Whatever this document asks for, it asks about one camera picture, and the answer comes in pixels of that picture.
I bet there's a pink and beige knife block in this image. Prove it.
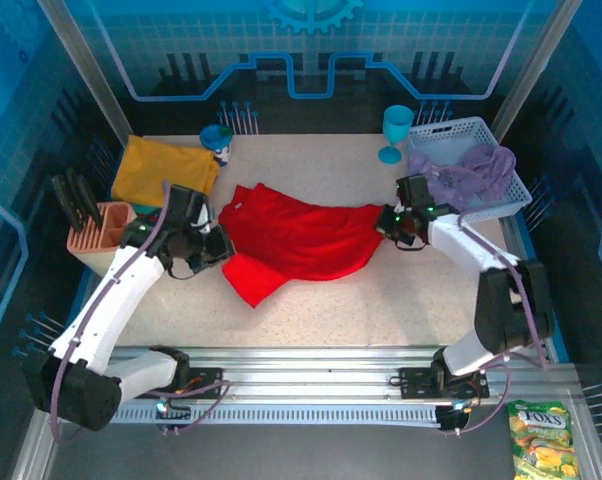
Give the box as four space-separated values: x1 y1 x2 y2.
65 201 138 276

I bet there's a folded yellow t-shirt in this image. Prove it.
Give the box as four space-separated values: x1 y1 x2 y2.
110 135 221 209

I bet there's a blue plastic goblet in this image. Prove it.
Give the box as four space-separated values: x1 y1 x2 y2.
378 104 415 165

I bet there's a purple t-shirt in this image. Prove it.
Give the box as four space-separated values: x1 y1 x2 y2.
406 143 517 212

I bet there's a white plastic basket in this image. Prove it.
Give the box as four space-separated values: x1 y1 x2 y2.
406 116 534 225

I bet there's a white cup with blue lid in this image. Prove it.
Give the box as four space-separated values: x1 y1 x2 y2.
199 124 234 169

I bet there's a green Fox's candy bag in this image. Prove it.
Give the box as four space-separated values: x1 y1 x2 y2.
507 399 577 480

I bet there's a black knife handle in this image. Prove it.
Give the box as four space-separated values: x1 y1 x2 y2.
50 175 82 234
64 168 95 226
75 175 103 227

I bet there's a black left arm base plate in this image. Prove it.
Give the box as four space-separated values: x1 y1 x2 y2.
185 367 227 400

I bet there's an aluminium rail frame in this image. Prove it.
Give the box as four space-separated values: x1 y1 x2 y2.
10 214 602 480

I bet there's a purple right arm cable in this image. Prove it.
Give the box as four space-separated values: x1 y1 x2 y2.
455 209 550 436

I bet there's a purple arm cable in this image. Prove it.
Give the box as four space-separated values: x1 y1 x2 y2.
455 209 550 436
48 179 232 446

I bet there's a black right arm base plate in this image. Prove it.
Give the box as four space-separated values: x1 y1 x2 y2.
398 366 490 400

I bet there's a white slotted cable duct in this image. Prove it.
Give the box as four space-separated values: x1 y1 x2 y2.
108 403 440 426

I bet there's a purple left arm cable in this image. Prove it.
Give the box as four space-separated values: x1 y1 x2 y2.
48 179 232 446

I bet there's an aluminium frame post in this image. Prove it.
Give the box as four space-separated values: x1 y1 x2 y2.
35 0 132 146
490 0 582 139

